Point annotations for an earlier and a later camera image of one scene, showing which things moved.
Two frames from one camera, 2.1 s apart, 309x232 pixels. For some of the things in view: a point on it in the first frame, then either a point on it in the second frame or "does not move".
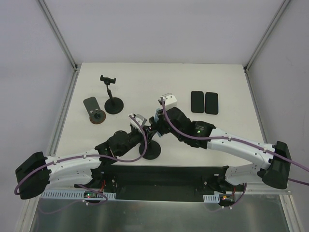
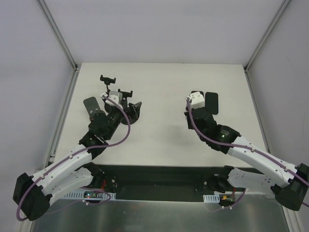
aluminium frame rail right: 262,41 does not move
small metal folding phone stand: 97,116 does not move
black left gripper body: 145,130 -> 126,112
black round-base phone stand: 153,149 -> 133,119
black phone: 211,103 does not move
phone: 158,112 -> 187,115
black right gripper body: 157,124 -> 201,112
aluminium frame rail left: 76,67 does not move
